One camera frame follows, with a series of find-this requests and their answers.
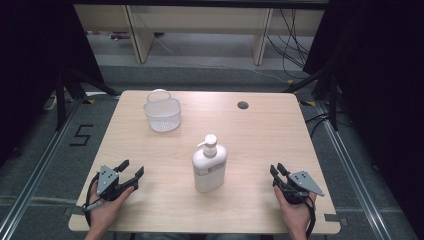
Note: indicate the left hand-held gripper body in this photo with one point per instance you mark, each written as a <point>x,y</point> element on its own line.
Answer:
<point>107,181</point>

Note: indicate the person's left hand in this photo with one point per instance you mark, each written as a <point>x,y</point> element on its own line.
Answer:
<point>105,213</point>

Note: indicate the light wooden desk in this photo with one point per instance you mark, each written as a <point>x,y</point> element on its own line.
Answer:
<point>200,18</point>

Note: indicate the person's right hand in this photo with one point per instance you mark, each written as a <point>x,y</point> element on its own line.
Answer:
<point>296,215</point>

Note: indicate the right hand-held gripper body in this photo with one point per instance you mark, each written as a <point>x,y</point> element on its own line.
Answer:
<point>304,181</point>

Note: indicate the black curtain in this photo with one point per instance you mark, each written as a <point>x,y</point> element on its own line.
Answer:
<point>36,60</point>
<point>376,83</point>

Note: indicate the black metal stand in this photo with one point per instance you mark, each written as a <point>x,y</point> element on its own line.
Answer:
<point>333,100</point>
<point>60,100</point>

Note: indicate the white plastic basket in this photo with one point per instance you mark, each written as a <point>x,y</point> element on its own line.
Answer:
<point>162,113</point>

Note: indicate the aluminium floor rail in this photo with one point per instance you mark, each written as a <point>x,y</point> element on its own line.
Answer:
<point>36,170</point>
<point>356,176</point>

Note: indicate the yellow black floor tape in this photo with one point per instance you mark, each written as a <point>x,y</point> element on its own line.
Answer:
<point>308,103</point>
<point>89,101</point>

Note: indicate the white pump bottle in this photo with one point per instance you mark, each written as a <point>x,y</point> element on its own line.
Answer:
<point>209,166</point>

